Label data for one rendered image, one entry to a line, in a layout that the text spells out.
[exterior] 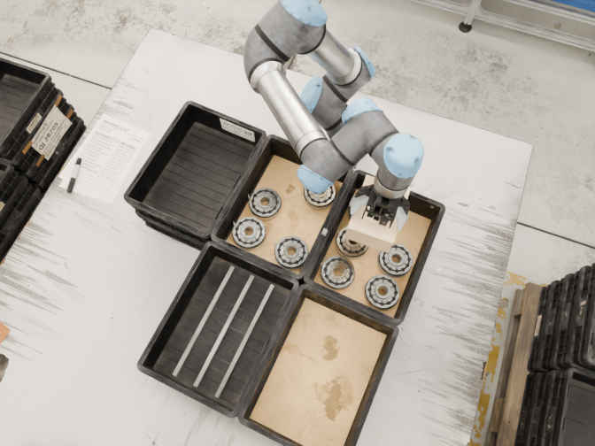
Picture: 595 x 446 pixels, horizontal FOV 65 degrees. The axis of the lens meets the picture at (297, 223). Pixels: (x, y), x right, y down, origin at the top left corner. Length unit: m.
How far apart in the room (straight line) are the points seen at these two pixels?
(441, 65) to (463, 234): 1.52
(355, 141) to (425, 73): 2.03
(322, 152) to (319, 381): 0.68
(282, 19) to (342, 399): 1.00
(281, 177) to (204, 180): 0.25
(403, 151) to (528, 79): 2.29
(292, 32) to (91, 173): 0.97
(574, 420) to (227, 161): 1.55
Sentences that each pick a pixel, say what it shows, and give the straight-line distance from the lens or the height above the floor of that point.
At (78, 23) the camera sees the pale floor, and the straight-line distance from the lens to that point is 3.38.
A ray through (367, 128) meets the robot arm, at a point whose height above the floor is 1.42.
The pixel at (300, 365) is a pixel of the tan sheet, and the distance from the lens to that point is 1.39.
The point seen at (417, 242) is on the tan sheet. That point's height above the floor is 0.83.
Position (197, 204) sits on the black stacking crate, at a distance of 1.54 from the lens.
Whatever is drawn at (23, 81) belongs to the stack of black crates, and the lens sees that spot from 2.51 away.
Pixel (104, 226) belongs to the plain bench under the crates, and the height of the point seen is 0.70.
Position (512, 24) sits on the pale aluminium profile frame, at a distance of 3.19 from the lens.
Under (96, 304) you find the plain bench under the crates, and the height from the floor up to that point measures 0.70.
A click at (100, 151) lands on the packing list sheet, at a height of 0.70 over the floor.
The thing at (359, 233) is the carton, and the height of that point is 1.11.
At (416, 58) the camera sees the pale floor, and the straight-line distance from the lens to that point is 3.02.
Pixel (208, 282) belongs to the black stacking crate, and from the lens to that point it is 1.45.
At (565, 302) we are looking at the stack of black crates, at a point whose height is 0.38.
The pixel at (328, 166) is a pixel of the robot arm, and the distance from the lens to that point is 0.97.
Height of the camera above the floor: 2.21
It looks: 68 degrees down
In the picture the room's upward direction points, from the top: 1 degrees clockwise
